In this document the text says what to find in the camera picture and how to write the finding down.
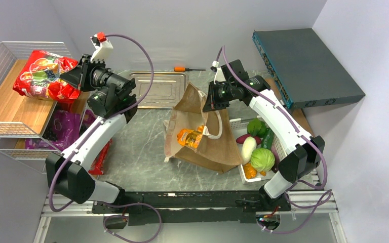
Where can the white wire shelf rack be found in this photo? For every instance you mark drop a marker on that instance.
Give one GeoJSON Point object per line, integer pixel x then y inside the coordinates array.
{"type": "Point", "coordinates": [21, 117]}

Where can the orange ginger root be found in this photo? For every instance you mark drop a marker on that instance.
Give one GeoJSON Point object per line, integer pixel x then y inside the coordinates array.
{"type": "Point", "coordinates": [251, 172]}

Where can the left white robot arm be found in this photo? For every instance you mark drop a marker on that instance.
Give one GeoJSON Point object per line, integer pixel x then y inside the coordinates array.
{"type": "Point", "coordinates": [114, 106]}

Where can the dark green cucumber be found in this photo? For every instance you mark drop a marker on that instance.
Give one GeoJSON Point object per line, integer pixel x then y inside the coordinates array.
{"type": "Point", "coordinates": [267, 140]}

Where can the orange handle screwdriver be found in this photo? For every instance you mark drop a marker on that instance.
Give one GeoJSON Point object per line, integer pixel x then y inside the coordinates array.
{"type": "Point", "coordinates": [185, 69]}

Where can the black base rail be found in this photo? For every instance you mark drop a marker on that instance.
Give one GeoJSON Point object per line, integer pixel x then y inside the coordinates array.
{"type": "Point", "coordinates": [193, 206]}

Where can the purple snack bag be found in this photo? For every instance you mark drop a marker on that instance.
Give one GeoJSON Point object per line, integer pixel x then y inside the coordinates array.
{"type": "Point", "coordinates": [63, 129]}

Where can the white eggplant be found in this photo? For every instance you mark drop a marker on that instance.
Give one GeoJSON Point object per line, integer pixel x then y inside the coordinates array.
{"type": "Point", "coordinates": [247, 148]}

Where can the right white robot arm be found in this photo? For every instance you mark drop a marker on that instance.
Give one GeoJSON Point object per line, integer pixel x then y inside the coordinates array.
{"type": "Point", "coordinates": [303, 151]}

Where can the blue grey network switch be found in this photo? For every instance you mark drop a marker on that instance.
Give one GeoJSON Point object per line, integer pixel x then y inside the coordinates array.
{"type": "Point", "coordinates": [305, 71]}

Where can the red candy bag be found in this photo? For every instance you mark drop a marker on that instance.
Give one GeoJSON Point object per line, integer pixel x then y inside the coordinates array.
{"type": "Point", "coordinates": [40, 78]}

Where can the orange snack bag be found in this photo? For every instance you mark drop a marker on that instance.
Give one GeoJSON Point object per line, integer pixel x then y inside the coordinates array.
{"type": "Point", "coordinates": [190, 138]}

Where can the colourful snack pack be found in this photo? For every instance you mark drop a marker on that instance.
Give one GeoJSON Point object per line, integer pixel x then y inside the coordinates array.
{"type": "Point", "coordinates": [97, 166]}

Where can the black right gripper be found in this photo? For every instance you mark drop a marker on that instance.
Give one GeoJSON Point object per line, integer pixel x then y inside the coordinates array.
{"type": "Point", "coordinates": [212, 103]}

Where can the purple eggplant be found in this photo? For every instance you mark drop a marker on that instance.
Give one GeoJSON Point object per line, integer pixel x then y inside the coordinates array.
{"type": "Point", "coordinates": [277, 160]}

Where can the green cabbage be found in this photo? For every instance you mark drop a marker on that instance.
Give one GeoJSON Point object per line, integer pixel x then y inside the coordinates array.
{"type": "Point", "coordinates": [262, 159]}

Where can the silver metal tray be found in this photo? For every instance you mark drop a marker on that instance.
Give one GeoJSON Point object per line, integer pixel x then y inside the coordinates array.
{"type": "Point", "coordinates": [166, 91]}

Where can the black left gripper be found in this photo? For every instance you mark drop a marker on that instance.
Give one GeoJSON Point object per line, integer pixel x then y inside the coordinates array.
{"type": "Point", "coordinates": [81, 73]}

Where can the white perforated plastic basket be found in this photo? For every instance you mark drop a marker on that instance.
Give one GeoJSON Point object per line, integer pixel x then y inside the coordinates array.
{"type": "Point", "coordinates": [239, 128]}

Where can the burlap grocery bag pink print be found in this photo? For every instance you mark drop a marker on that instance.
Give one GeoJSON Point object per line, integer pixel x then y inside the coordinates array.
{"type": "Point", "coordinates": [217, 149]}

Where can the magenta sweet potato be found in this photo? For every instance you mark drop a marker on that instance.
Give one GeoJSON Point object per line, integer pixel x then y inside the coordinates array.
{"type": "Point", "coordinates": [241, 139]}

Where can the green leafy vegetable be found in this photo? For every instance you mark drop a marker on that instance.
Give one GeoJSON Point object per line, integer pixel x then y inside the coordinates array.
{"type": "Point", "coordinates": [256, 127]}

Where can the wooden board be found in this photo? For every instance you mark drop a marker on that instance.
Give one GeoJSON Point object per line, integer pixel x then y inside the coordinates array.
{"type": "Point", "coordinates": [297, 114]}

